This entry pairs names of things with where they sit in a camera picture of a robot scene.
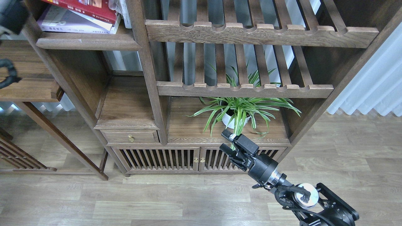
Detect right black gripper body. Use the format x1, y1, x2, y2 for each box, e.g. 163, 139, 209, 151
231, 134, 287, 189

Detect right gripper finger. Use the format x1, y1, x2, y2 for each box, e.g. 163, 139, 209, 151
221, 130, 240, 143
220, 143, 242, 163

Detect yellow green paperback book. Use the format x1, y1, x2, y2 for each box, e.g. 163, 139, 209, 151
70, 10, 114, 30

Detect red paperback book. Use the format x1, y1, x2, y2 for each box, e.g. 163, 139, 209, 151
44, 0, 117, 24

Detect white lavender paperback book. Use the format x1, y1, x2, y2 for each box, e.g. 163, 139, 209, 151
37, 5, 121, 34

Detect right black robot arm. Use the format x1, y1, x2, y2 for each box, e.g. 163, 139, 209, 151
220, 130, 359, 226

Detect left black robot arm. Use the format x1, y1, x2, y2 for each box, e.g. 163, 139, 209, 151
0, 0, 29, 89

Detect white object on upper shelf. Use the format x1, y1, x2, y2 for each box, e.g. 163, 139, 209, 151
108, 0, 132, 29

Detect white plant pot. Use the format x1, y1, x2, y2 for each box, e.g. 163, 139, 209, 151
222, 109, 251, 130

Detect right slatted cabinet door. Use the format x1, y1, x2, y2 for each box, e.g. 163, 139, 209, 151
194, 147, 286, 174

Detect green spider plant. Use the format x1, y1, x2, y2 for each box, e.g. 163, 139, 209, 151
185, 63, 302, 165

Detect dark wooden bookshelf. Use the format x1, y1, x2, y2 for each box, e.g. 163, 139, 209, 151
22, 0, 401, 174

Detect small wooden drawer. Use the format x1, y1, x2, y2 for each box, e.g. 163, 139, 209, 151
100, 130, 159, 143

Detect white curtain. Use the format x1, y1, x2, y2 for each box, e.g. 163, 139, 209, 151
327, 24, 402, 117

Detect wooden side table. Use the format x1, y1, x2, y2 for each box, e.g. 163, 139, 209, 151
1, 40, 108, 180

